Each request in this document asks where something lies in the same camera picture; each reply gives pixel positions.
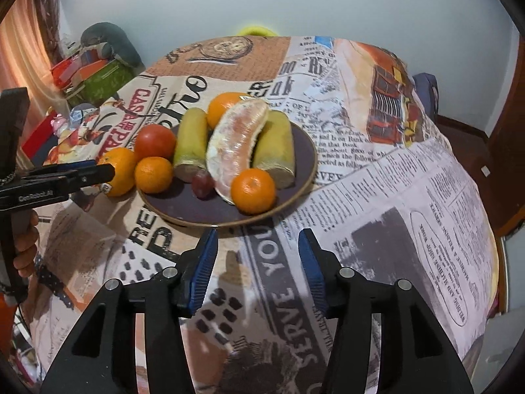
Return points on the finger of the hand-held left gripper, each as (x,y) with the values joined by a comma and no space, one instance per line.
(74,165)
(82,176)

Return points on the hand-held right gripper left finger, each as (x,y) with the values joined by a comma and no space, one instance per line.
(203,266)

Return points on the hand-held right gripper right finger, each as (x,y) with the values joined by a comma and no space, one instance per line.
(313,271)

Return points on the large orange with sticker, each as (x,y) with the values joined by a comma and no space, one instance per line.
(121,164)

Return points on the purple plate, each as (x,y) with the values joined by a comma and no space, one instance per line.
(184,209)

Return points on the small mandarin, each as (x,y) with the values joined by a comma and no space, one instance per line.
(253,191)
(154,174)

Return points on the red tomato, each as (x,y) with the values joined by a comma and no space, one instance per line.
(155,141)

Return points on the dark red grape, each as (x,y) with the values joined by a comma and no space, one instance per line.
(203,184)

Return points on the peeled pomelo wedge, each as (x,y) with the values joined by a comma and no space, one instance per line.
(236,152)

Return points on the person's left hand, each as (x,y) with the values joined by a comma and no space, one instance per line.
(26,242)

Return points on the red box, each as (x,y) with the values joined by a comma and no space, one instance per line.
(39,139)

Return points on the green patterned box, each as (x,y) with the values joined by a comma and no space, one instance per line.
(106,80)

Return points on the orange box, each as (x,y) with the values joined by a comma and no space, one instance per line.
(82,72)

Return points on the orange curtain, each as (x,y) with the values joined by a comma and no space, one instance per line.
(20,28)

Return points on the newspaper print tablecloth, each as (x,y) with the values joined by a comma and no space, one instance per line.
(389,193)

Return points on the grey plush toy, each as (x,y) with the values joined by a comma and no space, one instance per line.
(115,41)

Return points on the white paper scrap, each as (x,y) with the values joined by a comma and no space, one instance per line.
(485,171)

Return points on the blue chair back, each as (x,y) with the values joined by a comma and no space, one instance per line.
(425,94)

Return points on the dark wooden door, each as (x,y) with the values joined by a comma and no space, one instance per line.
(508,164)

